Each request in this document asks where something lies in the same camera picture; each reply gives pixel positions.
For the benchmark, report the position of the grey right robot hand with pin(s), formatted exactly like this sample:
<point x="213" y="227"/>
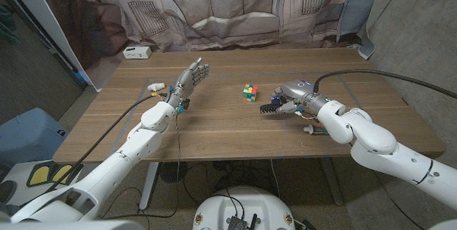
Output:
<point x="300" y="90"/>

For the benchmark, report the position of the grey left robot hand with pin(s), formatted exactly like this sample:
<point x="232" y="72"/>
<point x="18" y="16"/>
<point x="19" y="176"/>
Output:
<point x="187" y="81"/>

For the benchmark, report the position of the black claw hair clip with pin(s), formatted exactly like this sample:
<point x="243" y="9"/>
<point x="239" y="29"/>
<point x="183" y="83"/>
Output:
<point x="268" y="108"/>

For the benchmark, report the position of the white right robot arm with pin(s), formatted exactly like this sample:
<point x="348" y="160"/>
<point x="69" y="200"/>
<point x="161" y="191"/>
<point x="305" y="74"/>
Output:
<point x="375" y="140"/>

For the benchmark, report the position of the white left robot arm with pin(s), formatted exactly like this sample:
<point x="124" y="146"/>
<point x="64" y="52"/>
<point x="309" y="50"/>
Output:
<point x="125" y="155"/>

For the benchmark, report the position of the small white roll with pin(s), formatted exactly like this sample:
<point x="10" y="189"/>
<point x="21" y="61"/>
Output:
<point x="156" y="86"/>

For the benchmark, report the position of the red green tube, white cap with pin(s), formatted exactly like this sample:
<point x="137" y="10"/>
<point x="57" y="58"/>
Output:
<point x="316" y="129"/>

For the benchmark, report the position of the multicoloured puzzle cube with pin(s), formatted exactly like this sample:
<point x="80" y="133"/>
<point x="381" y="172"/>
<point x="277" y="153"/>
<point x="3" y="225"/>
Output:
<point x="250" y="93"/>

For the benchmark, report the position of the white power strip box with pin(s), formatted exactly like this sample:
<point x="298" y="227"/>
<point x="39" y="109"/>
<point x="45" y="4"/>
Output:
<point x="136" y="53"/>

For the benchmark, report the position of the printed sofa room backdrop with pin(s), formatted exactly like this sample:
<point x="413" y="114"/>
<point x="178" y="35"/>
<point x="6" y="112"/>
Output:
<point x="228" y="8"/>

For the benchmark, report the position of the black round floor fan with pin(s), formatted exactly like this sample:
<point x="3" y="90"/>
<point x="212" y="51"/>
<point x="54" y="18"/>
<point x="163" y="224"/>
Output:
<point x="173" y="171"/>

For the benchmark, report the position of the grey table leg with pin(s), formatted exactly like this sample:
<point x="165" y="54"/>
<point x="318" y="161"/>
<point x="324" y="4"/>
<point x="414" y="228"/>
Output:
<point x="332" y="183"/>

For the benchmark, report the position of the white table leg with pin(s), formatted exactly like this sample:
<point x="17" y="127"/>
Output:
<point x="149" y="187"/>

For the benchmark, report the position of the white round robot torso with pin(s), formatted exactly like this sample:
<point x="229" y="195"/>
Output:
<point x="246" y="205"/>

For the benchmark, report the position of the blue plastic bin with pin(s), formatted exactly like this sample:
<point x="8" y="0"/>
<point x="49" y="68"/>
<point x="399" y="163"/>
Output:
<point x="28" y="137"/>

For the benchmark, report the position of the white board with yellow pads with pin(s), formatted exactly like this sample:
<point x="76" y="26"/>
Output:
<point x="39" y="174"/>

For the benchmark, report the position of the white partition post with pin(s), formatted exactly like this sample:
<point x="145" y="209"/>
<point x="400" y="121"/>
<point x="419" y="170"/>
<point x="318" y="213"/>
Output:
<point x="46" y="19"/>

